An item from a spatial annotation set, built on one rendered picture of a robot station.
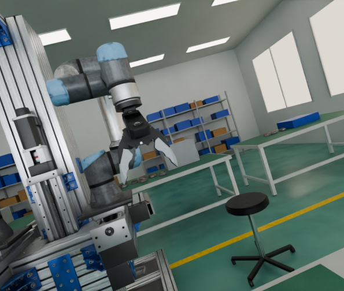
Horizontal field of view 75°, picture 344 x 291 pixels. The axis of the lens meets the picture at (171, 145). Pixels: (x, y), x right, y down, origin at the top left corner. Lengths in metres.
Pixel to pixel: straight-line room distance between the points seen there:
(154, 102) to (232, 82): 2.68
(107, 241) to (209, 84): 6.96
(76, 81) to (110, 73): 0.13
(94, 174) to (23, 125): 0.40
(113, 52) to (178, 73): 6.85
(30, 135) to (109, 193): 0.45
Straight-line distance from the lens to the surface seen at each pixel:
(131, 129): 0.49
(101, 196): 1.04
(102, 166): 1.03
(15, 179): 7.13
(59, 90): 0.69
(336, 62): 5.47
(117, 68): 0.60
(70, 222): 1.20
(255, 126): 8.01
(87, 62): 1.07
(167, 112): 6.53
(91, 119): 7.10
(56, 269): 1.16
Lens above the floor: 1.24
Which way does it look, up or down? 3 degrees down
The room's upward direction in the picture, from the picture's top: 18 degrees counter-clockwise
